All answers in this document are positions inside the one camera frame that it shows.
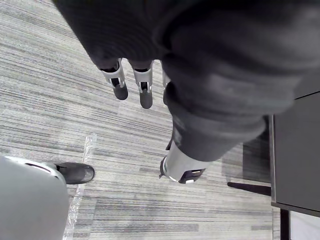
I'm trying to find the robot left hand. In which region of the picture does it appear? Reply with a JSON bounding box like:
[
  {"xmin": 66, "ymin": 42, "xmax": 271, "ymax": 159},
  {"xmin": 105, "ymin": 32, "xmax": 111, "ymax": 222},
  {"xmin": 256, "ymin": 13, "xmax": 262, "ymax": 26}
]
[{"xmin": 53, "ymin": 0, "xmax": 320, "ymax": 185}]

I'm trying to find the dark grey table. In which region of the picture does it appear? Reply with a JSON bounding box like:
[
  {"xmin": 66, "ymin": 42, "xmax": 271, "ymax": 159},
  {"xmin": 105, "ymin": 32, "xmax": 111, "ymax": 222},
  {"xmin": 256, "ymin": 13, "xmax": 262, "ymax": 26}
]
[{"xmin": 226, "ymin": 91, "xmax": 320, "ymax": 240}]

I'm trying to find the dark robot foot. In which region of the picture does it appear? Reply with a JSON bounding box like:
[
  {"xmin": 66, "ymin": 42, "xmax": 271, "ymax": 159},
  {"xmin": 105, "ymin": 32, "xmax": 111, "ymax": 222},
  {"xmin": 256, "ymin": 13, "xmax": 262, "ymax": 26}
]
[{"xmin": 53, "ymin": 162, "xmax": 96, "ymax": 185}]

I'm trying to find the clear tape strip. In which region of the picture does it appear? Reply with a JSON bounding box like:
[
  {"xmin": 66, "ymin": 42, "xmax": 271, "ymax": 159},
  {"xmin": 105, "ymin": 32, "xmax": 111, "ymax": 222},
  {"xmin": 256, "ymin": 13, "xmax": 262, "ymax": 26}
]
[{"xmin": 62, "ymin": 133, "xmax": 98, "ymax": 240}]

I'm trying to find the silver robot leg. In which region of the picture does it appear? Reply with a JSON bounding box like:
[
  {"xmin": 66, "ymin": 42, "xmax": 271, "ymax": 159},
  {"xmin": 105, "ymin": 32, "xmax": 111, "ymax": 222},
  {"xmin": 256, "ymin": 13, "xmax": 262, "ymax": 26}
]
[{"xmin": 0, "ymin": 154, "xmax": 70, "ymax": 240}]

